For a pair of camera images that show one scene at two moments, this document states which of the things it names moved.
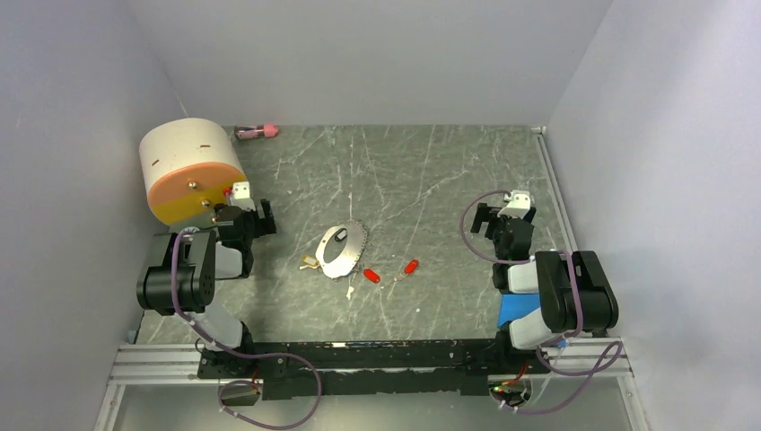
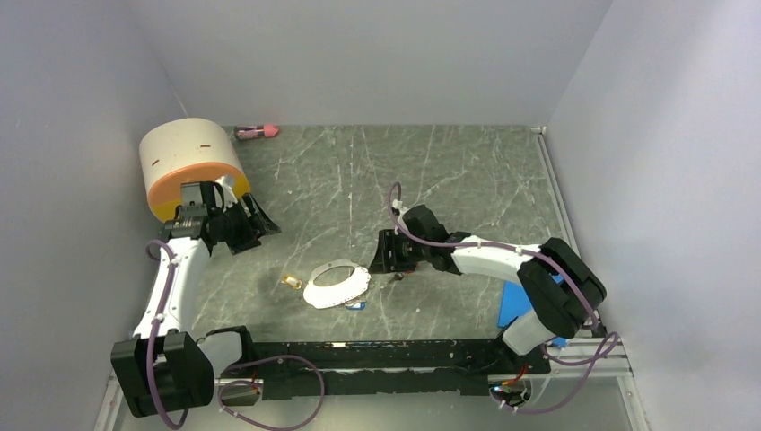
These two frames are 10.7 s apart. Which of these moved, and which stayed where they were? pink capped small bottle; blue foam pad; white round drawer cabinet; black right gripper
Moved: black right gripper
Stayed: blue foam pad; white round drawer cabinet; pink capped small bottle
